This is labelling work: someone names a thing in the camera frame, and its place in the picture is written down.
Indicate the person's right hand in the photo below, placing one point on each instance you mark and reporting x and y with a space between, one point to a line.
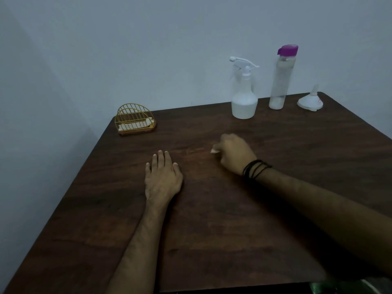
237 154

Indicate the person's left hand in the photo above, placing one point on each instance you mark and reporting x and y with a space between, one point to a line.
162 180

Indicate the white paper tissue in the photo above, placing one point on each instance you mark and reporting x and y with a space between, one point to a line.
214 150

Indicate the white spray bottle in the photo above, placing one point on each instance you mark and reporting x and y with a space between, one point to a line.
244 104

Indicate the clear water bottle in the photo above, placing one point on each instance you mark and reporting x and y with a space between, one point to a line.
281 82

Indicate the white plastic funnel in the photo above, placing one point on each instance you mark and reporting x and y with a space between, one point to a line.
310 102

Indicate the white trigger sprayer head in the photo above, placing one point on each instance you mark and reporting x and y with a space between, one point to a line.
242 62

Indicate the purple bottle cap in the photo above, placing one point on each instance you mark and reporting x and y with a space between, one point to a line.
288 49

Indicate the person's right forearm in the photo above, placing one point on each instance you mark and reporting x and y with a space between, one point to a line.
324 211

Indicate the person's left forearm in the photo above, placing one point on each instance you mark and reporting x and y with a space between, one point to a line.
134 254

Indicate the white paper napkins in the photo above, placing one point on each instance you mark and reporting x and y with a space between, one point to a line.
136 124

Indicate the dark wooden table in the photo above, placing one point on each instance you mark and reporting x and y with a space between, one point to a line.
260 226

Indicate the green plastic bin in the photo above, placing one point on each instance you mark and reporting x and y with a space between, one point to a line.
343 287

